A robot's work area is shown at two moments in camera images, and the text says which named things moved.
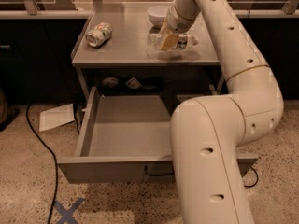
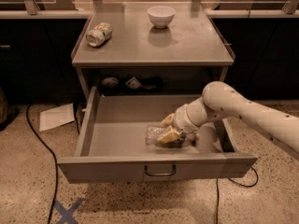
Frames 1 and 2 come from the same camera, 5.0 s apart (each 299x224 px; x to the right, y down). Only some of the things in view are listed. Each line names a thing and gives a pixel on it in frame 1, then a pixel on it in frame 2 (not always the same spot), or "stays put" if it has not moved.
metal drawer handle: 157,174 stays put
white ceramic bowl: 157,14 stays put
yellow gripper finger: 169,42 to 170,135
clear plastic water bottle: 185,41 to 154,132
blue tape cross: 66,214 stays put
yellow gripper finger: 164,30 to 167,121
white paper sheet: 53,118 stays put
